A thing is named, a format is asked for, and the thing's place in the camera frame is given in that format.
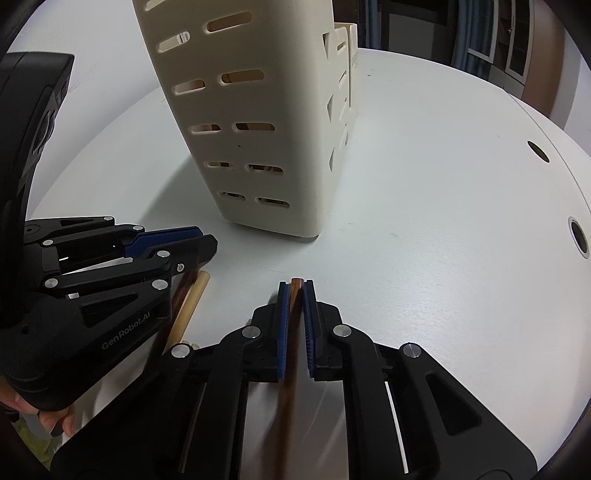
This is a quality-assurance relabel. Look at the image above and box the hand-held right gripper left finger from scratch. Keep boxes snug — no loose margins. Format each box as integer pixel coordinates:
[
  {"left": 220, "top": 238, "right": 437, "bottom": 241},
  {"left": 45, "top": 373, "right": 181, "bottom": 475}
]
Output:
[{"left": 51, "top": 280, "right": 291, "bottom": 480}]

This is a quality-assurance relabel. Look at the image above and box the person's left hand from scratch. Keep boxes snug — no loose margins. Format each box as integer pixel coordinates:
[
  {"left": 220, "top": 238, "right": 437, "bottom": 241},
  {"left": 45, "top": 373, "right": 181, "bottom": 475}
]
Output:
[{"left": 0, "top": 385, "right": 78, "bottom": 439}]

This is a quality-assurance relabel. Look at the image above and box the cream plastic utensil holder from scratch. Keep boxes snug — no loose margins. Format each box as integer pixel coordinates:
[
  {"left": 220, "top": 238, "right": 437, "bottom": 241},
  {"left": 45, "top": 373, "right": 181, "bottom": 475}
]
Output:
[{"left": 131, "top": 0, "right": 358, "bottom": 240}]

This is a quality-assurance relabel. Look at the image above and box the blue curtain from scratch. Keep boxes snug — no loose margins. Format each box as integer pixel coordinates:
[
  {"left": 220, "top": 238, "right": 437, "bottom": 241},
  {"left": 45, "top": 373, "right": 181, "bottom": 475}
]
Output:
[{"left": 453, "top": 0, "right": 499, "bottom": 80}]

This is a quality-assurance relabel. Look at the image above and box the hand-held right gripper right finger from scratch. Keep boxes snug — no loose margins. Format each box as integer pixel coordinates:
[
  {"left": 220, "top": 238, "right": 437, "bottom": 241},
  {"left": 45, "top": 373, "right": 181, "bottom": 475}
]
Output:
[{"left": 301, "top": 279, "right": 539, "bottom": 480}]

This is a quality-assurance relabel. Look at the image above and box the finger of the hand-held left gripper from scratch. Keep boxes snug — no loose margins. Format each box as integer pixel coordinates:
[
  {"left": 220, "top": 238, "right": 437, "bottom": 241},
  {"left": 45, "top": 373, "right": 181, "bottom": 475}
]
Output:
[
  {"left": 42, "top": 233, "right": 219, "bottom": 308},
  {"left": 23, "top": 215, "right": 205, "bottom": 274}
]

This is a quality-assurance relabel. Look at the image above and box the pile of wooden chopsticks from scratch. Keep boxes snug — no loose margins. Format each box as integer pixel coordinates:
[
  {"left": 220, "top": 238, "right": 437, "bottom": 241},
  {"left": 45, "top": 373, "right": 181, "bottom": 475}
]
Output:
[{"left": 161, "top": 270, "right": 211, "bottom": 356}]

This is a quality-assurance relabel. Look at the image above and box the brown glass-door cabinet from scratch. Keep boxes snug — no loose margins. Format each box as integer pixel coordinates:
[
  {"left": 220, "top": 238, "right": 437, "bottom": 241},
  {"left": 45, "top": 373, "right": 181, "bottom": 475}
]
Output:
[{"left": 505, "top": 0, "right": 570, "bottom": 131}]

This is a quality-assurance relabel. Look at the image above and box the dark brown chopstick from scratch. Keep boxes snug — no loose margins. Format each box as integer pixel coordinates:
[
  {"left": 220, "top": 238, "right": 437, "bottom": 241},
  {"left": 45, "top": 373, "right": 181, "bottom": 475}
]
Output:
[{"left": 272, "top": 277, "right": 305, "bottom": 480}]

